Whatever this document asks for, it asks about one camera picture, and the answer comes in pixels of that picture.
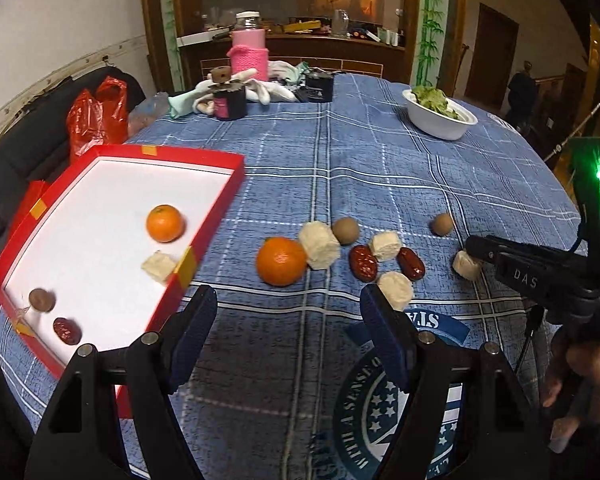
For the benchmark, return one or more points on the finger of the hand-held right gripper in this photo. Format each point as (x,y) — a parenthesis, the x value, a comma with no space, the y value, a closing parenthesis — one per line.
(482,249)

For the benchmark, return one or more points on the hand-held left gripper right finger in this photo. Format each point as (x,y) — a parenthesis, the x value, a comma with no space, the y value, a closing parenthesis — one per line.
(385,340)

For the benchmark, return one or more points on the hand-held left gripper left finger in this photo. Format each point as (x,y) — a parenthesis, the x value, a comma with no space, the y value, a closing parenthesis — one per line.
(195,340)

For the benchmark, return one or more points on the beige pastry roll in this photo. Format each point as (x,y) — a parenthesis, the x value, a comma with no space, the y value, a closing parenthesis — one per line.
(319,245)
(396,290)
(465,267)
(157,266)
(384,245)

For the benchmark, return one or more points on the brown longan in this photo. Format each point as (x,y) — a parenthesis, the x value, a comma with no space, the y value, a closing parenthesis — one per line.
(346,230)
(442,224)
(42,301)

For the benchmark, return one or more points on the red date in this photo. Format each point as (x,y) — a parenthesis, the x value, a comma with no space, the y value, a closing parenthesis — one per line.
(67,331)
(411,262)
(364,262)

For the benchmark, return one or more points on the orange mandarin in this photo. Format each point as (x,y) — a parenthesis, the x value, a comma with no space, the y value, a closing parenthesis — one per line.
(165,222)
(281,261)

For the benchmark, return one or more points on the red box tray white inside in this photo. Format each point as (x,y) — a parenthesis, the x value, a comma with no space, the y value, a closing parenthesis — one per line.
(90,230)

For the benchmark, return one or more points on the person's right hand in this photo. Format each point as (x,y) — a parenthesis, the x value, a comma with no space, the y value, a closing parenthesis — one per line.
(597,375)

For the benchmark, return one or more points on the white bowl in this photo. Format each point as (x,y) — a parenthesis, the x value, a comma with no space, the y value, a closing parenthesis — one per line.
(442,122)

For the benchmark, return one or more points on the green leafy vegetables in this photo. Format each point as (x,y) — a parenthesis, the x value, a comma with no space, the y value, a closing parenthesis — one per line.
(432,100)

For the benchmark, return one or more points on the blue plaid tablecloth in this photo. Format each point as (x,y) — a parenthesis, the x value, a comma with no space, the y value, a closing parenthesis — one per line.
(330,175)

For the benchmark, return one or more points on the clear plastic wrapper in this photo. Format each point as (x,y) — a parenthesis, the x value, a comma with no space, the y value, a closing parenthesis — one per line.
(22,316)

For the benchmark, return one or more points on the brown wooden door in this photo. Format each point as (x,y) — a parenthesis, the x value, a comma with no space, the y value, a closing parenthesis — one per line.
(490,55)

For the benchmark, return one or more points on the wooden cabinet with glass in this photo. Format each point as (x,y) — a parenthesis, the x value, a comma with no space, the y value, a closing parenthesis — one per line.
(380,60)

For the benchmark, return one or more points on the red box lid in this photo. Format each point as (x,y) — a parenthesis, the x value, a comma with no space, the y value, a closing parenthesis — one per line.
(36,195)

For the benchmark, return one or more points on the black box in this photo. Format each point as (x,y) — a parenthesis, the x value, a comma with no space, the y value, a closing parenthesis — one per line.
(318,87)

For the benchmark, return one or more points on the clear plastic bag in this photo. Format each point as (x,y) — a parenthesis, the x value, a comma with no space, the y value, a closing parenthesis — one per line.
(147,110)

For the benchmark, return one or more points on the dark jar with pink label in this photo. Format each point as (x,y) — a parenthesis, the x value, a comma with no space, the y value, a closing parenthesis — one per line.
(227,102)

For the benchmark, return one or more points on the red plastic bag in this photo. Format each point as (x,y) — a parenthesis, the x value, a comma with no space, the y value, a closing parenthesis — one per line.
(97,120)

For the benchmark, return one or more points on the black sofa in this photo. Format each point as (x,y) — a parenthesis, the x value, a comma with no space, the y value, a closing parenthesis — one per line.
(10,160)

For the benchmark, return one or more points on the white cloth gloves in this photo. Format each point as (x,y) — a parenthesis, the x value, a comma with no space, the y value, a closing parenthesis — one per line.
(272,87)

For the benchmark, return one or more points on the clear glass mug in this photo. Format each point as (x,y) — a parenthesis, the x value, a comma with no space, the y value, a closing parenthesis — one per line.
(341,22)

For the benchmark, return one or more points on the jar with pink knitted sleeve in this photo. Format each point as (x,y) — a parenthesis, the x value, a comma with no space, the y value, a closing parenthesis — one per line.
(250,55)

